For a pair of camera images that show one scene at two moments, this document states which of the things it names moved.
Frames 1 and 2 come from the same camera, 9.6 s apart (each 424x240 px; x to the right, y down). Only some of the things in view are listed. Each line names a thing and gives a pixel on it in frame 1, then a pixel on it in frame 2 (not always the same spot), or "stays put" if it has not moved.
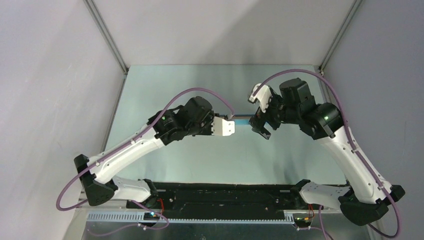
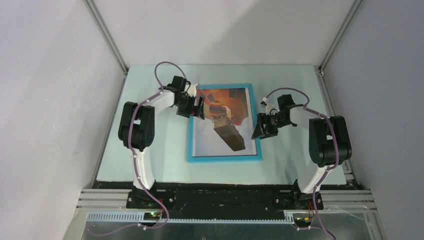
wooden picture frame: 242,120 → 248,87
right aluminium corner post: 339,36 stays put
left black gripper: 209,117 → 195,111
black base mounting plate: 223,200 stays put
